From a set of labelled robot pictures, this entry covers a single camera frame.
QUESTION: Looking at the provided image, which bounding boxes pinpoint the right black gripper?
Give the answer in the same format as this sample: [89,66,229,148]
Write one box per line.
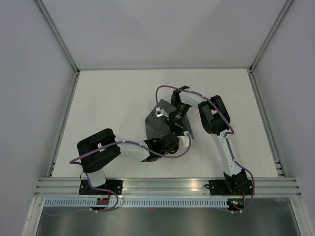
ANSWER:
[164,103,190,134]

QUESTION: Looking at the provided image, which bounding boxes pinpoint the grey cloth napkin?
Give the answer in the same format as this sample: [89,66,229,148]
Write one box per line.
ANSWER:
[145,99,194,139]

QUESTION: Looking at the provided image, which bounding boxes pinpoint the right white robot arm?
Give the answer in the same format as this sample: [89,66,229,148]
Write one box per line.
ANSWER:
[165,86,248,194]

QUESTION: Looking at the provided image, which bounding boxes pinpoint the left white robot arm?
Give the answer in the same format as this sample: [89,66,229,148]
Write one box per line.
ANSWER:
[77,128,180,195]

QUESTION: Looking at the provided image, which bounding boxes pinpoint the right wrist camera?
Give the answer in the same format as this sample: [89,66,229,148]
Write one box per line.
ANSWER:
[155,107,169,118]

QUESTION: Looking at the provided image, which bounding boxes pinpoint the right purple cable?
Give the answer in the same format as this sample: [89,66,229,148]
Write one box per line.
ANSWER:
[155,85,255,214]

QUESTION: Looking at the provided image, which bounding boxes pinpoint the purple cable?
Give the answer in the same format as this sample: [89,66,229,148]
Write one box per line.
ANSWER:
[44,132,193,217]
[155,85,255,214]

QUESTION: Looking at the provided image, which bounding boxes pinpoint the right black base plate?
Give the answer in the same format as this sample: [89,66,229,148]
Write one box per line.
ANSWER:
[203,179,254,196]

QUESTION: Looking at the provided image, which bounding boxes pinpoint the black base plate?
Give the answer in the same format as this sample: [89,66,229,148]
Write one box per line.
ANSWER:
[203,179,254,196]
[79,179,123,196]

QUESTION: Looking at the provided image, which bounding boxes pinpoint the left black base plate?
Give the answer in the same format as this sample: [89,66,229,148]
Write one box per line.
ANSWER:
[79,179,123,196]

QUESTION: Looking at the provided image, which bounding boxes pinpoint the right aluminium frame post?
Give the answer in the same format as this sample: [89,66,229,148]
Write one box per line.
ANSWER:
[248,0,296,72]

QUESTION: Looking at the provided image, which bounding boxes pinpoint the aluminium frame post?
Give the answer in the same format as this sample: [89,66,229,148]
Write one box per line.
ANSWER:
[248,0,296,72]
[34,0,81,74]

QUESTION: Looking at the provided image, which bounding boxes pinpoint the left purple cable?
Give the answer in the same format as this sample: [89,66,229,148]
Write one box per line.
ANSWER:
[44,132,193,217]

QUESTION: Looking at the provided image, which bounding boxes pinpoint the white slotted cable duct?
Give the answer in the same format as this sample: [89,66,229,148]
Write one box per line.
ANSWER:
[44,197,228,208]

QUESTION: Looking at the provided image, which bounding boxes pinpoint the aluminium mounting rail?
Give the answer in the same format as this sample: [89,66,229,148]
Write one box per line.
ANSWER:
[33,177,302,198]

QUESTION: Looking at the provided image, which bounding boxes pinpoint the left aluminium frame post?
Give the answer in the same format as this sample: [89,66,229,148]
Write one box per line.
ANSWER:
[34,0,81,74]

